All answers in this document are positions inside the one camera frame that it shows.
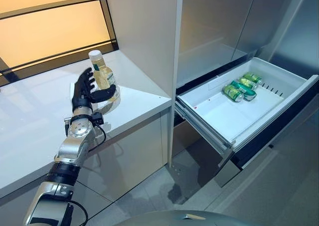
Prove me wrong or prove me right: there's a teal green drink can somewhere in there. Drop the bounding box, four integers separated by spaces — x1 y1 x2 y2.
229 80 257 102

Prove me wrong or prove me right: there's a white counter cabinet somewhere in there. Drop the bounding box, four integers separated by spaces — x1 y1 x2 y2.
0 50 172 204

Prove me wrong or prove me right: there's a tall white cabinet panel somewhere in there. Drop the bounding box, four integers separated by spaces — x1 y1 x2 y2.
104 0 184 168

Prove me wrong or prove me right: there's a light green drink can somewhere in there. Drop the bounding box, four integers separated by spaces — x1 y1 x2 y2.
238 77 259 91
243 72 264 86
222 84 246 103

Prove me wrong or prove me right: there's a yellow drink bottle white cap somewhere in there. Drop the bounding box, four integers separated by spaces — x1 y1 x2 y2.
88 50 120 103

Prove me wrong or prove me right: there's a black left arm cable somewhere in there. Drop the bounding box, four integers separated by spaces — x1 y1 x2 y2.
66 123 107 226

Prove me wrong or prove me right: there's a fridge drawer with white bin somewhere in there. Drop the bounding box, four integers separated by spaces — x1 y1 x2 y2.
174 57 319 187

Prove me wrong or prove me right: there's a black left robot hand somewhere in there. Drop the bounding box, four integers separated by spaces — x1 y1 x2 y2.
71 67 118 110

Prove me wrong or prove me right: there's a black framed lit window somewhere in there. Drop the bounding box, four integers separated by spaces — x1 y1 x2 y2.
0 0 118 87

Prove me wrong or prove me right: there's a silver robot torso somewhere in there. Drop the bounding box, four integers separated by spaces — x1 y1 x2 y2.
139 209 240 226

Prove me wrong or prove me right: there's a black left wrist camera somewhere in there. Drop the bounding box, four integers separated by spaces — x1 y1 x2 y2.
91 113 104 125

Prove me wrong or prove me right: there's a stainless steel fridge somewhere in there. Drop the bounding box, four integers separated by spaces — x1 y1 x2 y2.
171 0 319 189

